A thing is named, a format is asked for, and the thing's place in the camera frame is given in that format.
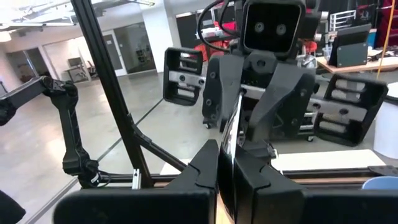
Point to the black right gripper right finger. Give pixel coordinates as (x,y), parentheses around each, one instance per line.
(280,208)

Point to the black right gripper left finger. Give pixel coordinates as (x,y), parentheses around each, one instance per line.
(140,207)

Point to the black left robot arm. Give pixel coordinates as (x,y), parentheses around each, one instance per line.
(66,124)

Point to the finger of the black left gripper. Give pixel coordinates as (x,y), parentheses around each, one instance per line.
(280,99)
(222,93)

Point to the blue bowl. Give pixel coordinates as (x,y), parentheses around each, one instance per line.
(381,183)

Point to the red shelf rack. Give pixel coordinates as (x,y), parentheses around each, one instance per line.
(388,25)

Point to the dark grey monitor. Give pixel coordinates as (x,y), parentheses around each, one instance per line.
(351,49)

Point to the parts bin rack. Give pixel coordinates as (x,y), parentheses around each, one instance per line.
(308,126)

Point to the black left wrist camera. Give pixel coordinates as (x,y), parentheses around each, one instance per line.
(270,28)

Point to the red storage boxes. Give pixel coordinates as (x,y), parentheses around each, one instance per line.
(205,51)

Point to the wooden work table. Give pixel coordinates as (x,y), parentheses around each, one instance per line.
(357,67)

